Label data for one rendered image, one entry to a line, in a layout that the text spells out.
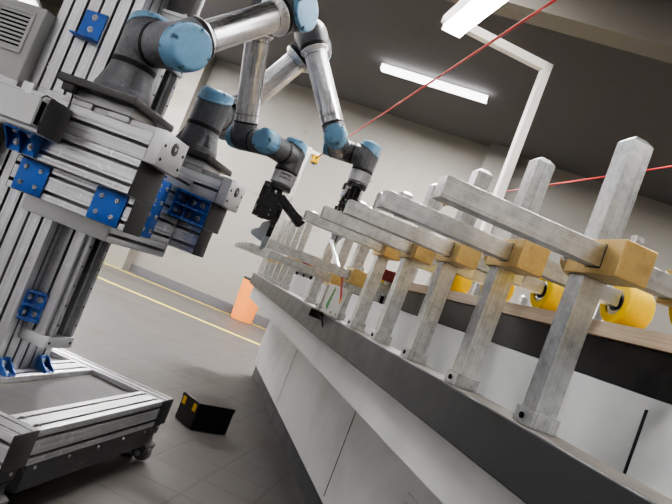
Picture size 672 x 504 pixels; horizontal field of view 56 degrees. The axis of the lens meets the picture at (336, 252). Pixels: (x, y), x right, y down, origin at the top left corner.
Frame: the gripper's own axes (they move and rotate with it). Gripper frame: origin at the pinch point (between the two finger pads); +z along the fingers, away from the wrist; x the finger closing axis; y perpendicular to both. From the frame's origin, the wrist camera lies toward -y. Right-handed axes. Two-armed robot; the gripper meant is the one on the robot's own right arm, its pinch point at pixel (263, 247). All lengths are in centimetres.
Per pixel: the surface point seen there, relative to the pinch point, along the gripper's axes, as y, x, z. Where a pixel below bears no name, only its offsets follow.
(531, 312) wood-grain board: -50, 77, -6
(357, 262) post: -30.7, -2.2, -6.8
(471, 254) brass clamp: -31, 80, -12
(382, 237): -21, 52, -12
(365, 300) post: -30.7, 22.9, 4.0
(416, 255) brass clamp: -29, 55, -10
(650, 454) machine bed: -51, 120, 10
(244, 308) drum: -71, -624, 66
